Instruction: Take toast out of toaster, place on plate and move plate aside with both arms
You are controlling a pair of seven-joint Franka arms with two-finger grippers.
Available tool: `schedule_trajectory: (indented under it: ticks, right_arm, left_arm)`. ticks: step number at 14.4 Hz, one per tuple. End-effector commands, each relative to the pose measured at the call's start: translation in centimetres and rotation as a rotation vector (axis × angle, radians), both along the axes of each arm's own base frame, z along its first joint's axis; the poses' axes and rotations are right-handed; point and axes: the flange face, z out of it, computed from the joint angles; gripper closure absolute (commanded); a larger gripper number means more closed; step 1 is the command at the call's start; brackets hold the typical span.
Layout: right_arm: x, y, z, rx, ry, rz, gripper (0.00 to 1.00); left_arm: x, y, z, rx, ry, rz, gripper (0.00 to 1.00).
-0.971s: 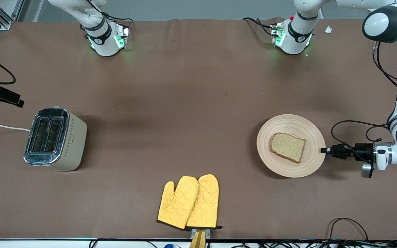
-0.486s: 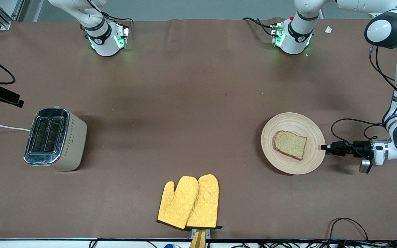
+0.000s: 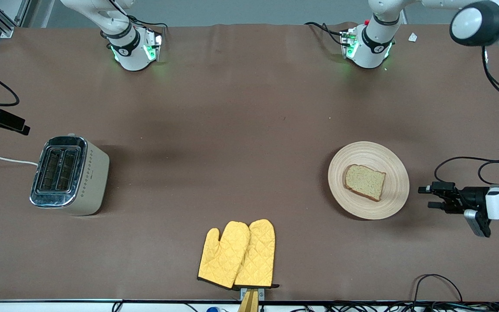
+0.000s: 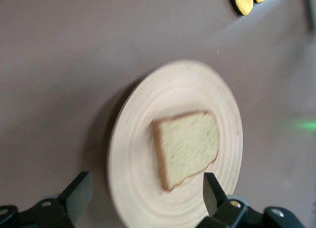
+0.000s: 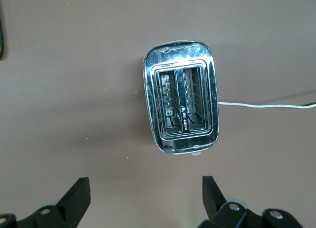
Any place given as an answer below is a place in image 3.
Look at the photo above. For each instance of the aluminium frame profile with bracket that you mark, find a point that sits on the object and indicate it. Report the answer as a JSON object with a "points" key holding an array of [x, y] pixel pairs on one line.
{"points": [[249, 303]]}

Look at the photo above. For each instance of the round wooden plate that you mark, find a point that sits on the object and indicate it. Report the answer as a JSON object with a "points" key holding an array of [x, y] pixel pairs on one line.
{"points": [[388, 199]]}

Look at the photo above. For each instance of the slice of brown toast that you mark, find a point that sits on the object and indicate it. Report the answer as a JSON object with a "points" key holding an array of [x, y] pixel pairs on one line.
{"points": [[364, 182]]}

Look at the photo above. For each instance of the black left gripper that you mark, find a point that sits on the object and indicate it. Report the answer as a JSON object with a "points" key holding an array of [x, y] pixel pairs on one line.
{"points": [[474, 195]]}

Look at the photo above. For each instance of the beige chrome two-slot toaster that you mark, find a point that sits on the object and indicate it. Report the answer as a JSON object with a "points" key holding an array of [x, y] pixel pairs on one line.
{"points": [[89, 182]]}

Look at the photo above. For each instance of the small white paper scrap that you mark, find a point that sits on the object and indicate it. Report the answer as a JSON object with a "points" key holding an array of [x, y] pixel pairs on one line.
{"points": [[413, 37]]}

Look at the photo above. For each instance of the small blue object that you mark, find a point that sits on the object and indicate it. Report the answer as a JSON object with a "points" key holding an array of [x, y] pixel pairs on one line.
{"points": [[213, 309]]}

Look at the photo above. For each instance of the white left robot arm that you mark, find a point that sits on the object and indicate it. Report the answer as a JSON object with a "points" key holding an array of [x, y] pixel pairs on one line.
{"points": [[479, 21]]}

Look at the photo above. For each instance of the yellow quilted oven mitt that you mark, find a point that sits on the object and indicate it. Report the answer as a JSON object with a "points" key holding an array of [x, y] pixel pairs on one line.
{"points": [[221, 260], [258, 255]]}

